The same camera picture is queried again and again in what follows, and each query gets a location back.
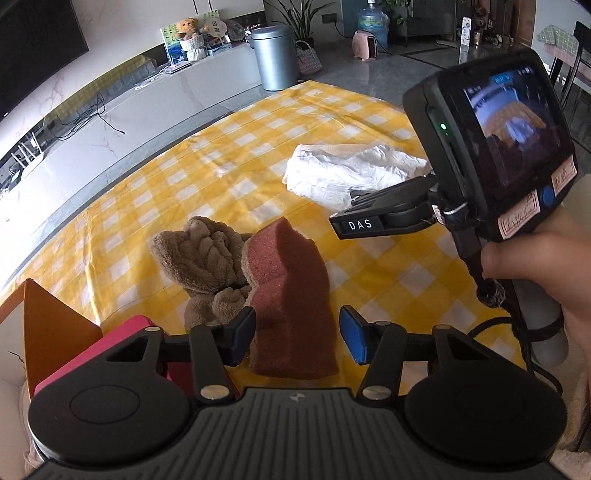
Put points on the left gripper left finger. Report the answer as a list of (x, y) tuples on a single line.
[(213, 349)]

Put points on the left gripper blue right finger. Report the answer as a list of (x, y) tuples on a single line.
[(381, 346)]

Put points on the brown plush towel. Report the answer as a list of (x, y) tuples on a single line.
[(205, 259)]

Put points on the brown sponge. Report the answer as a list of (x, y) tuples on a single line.
[(296, 331)]

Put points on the white tissue paper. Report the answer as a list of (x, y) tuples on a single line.
[(332, 175)]

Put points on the person right hand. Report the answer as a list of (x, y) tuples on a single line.
[(557, 257)]

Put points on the orange cardboard box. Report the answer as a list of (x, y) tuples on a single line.
[(39, 335)]

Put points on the pink small heater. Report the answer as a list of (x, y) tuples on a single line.
[(364, 46)]

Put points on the yellow checkered tablecloth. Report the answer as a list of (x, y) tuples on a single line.
[(100, 266)]

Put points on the blue water bottle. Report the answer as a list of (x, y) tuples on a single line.
[(372, 19)]

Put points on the woven handbag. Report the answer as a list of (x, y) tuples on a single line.
[(307, 58)]

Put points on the green potted plant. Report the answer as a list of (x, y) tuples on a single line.
[(298, 14)]

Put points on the grey metal trash can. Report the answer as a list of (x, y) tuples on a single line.
[(276, 56)]

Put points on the white tv console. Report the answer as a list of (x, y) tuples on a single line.
[(134, 118)]

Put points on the white wifi router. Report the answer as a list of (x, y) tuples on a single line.
[(28, 154)]

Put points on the green picture book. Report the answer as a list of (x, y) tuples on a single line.
[(178, 51)]

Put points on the brown teddy bear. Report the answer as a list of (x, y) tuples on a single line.
[(187, 29)]

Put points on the black wall television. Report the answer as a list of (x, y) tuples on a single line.
[(38, 38)]

